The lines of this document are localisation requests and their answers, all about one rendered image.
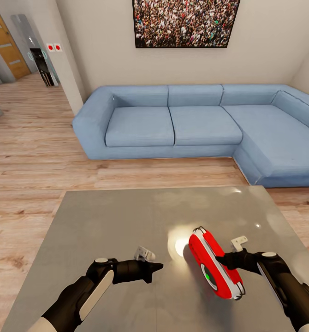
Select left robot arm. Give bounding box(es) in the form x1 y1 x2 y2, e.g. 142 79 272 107
26 246 164 332

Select radio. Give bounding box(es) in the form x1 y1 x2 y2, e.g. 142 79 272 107
188 227 244 300

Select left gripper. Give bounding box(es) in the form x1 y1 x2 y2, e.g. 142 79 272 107
127 260 164 284

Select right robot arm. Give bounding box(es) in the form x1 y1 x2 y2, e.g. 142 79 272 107
215 236 309 332

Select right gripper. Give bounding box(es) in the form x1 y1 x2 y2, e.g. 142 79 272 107
215 248 249 271

